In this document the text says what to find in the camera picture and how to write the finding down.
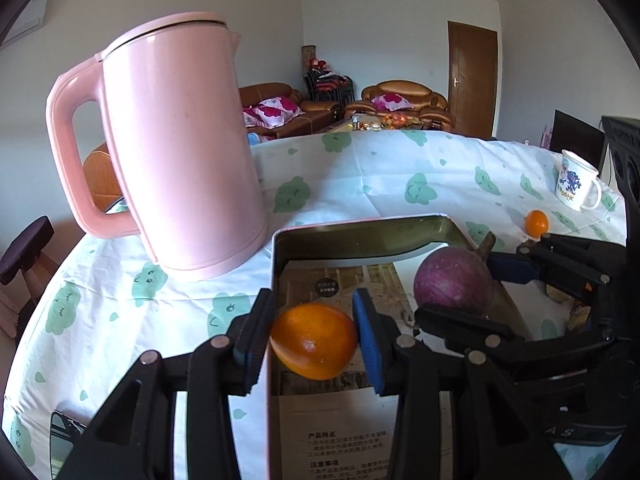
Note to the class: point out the tall brown vase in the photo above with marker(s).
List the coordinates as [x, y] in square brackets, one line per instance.
[308, 57]

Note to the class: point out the dark purple stool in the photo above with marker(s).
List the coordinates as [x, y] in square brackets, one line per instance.
[25, 245]

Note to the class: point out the black television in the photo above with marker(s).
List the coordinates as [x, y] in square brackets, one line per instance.
[575, 137]

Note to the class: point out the printed paper leaflet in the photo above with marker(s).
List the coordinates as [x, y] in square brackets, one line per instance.
[330, 435]

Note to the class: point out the blue checked cloth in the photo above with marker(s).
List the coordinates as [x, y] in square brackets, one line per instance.
[255, 139]

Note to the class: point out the cut yam piece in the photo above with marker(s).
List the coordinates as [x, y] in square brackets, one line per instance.
[580, 317]

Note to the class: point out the black smartphone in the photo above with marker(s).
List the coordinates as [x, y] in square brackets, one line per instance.
[65, 427]

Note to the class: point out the brown taro chunk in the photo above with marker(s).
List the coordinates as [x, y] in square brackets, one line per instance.
[557, 294]

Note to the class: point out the brown wooden door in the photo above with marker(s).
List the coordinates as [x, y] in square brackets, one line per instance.
[472, 80]

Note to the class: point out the orange wooden chair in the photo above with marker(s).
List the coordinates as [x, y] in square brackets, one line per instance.
[100, 180]

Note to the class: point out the orange mandarin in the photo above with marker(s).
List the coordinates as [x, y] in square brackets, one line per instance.
[536, 222]
[312, 340]

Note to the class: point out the stacked dark chairs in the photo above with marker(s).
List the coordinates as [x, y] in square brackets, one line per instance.
[327, 87]

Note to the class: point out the white air conditioner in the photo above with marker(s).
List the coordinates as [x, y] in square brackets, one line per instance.
[25, 22]

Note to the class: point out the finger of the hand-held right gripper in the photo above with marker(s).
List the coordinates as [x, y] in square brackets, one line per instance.
[460, 327]
[512, 267]

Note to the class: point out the pink metal tin box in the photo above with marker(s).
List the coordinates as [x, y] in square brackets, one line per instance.
[350, 240]

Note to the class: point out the brown leather armchair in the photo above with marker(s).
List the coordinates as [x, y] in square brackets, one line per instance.
[425, 105]

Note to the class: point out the pink electric kettle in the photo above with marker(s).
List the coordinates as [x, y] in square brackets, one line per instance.
[185, 150]

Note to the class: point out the pile of small snacks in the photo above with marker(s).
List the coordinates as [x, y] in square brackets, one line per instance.
[385, 121]

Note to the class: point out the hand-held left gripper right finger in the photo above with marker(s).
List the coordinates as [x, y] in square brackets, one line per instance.
[370, 345]

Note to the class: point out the wooden coffee table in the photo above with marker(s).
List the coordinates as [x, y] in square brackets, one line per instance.
[340, 127]

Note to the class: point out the pink floral pillow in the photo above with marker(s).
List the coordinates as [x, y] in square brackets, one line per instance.
[285, 105]
[392, 102]
[267, 117]

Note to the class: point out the white printed mug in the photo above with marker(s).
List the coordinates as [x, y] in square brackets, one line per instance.
[575, 180]

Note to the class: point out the white green-cloud tablecloth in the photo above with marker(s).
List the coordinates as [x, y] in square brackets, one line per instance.
[375, 180]

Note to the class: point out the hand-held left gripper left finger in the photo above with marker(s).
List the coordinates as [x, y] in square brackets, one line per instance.
[252, 340]

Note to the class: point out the brown leather sofa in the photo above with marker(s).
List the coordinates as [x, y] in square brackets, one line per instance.
[315, 110]

